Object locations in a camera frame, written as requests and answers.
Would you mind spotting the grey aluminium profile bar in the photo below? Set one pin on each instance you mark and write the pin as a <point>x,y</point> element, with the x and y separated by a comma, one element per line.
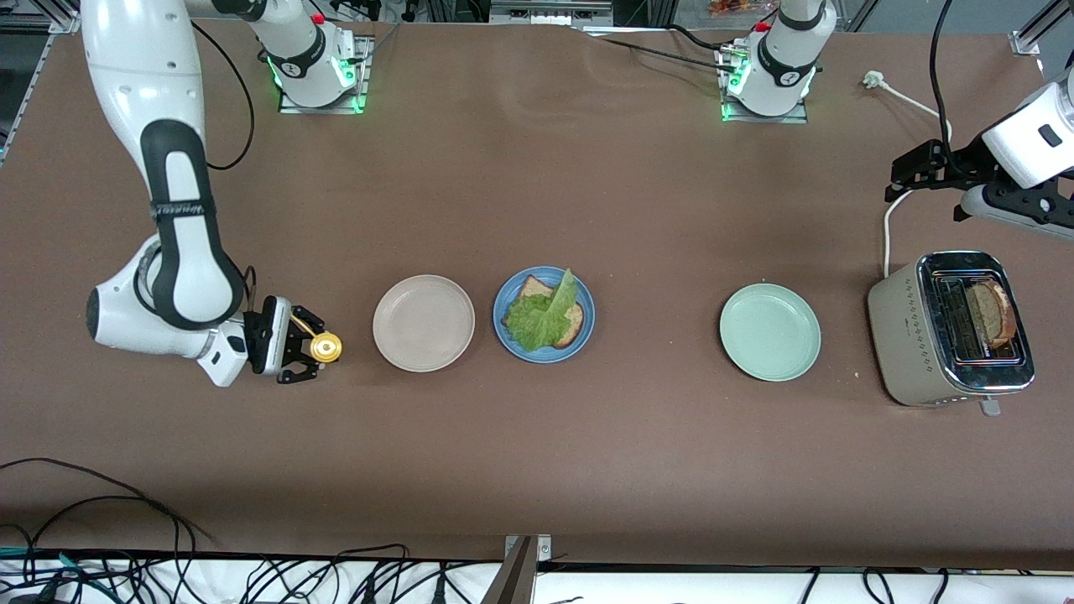
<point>512,583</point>

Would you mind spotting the brown bread slice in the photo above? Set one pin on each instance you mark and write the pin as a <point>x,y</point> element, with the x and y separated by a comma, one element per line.
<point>574,323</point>
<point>994,315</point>

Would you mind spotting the mint green round plate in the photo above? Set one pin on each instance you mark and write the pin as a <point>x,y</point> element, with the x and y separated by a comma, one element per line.
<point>769,331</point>

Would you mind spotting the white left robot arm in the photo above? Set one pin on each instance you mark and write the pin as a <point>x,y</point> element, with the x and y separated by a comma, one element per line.
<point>784,59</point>

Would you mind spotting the blue round plate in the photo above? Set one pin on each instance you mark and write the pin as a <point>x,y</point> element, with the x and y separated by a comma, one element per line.
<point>503,294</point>

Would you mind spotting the aluminium table edge rail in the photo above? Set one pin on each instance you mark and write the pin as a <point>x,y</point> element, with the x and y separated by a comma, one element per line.
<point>65,23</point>

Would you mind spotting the aluminium frame corner bracket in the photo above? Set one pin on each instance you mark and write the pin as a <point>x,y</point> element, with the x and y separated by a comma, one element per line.
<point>1025,44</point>

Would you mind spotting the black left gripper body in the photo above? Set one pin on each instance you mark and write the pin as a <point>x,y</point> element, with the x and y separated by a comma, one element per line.
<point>955,164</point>

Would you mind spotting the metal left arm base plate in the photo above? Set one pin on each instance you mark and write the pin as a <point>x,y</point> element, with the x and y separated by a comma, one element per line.
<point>793,118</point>

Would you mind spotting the small metal table bracket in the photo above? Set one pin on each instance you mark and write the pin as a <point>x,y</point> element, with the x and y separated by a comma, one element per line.
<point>544,547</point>

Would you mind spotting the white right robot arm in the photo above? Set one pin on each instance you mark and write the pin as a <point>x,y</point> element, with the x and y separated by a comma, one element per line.
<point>180,277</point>

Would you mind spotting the grey metal power strip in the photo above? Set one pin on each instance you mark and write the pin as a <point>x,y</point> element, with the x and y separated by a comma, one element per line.
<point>545,13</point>

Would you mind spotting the green lettuce leaf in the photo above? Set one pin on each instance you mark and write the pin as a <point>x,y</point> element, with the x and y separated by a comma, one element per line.
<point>541,323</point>

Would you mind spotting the yellow mustard squeeze bottle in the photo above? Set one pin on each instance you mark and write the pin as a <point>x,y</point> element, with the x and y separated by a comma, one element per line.
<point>325,347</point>

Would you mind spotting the beige round plate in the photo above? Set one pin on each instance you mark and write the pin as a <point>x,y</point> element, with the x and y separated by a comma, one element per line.
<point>424,323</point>

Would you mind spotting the beige chrome toaster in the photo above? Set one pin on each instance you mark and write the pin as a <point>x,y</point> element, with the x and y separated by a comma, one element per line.
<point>902,335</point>

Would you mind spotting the orange snack packet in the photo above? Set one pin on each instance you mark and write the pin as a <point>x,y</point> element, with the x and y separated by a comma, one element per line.
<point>738,7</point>

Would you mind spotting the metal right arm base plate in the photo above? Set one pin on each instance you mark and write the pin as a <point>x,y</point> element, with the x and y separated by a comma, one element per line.
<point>362,80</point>

